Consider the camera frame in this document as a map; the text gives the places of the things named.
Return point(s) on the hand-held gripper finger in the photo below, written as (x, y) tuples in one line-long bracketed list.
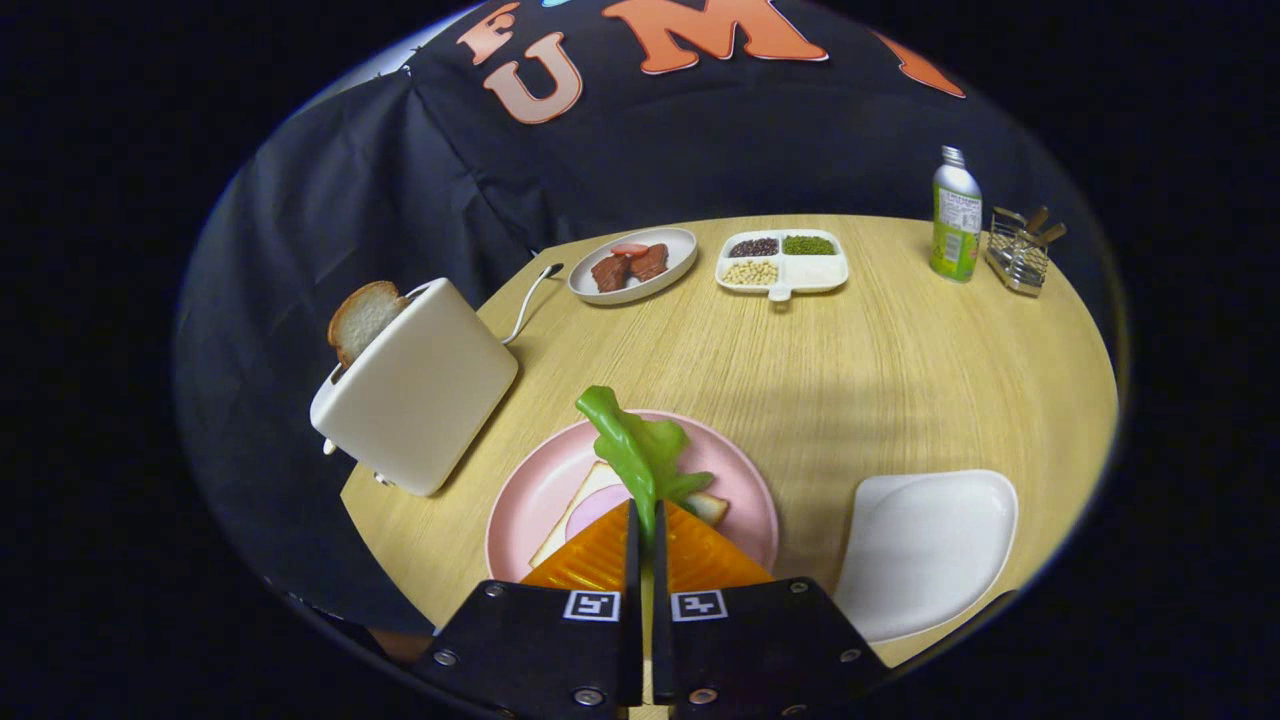
[(633, 560), (658, 560)]

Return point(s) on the green lettuce leaf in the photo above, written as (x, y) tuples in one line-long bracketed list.
[(640, 450)]

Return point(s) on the toasted bread slice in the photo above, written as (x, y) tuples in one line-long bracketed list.
[(362, 315)]

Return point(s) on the pink ham slice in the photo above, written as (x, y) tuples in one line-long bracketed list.
[(595, 510)]

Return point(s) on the white sandwich bread slice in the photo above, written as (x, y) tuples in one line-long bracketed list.
[(712, 508)]

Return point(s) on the pink round plate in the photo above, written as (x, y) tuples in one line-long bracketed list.
[(530, 490)]

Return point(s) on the white curved plate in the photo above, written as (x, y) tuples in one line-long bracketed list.
[(925, 550)]

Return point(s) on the white toaster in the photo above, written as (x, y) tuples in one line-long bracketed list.
[(420, 390)]

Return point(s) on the brown meat piece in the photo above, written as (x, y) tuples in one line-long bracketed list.
[(649, 262), (610, 274)]

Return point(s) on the pile of yellow soybeans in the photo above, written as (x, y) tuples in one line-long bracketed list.
[(750, 272)]

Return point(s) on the red tomato slice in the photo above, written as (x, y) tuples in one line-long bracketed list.
[(630, 250)]

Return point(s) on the grey oval plate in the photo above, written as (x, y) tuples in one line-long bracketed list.
[(680, 245)]

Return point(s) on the pile of dark red beans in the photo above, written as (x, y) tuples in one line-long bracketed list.
[(753, 247)]

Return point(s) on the white divided dish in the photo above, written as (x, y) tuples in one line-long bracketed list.
[(815, 272)]

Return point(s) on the pile of green mung beans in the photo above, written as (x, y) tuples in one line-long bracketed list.
[(808, 245)]

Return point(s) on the green label metal bottle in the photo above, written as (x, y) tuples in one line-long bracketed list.
[(955, 225)]

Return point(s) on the black backdrop cloth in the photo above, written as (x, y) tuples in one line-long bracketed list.
[(350, 200)]

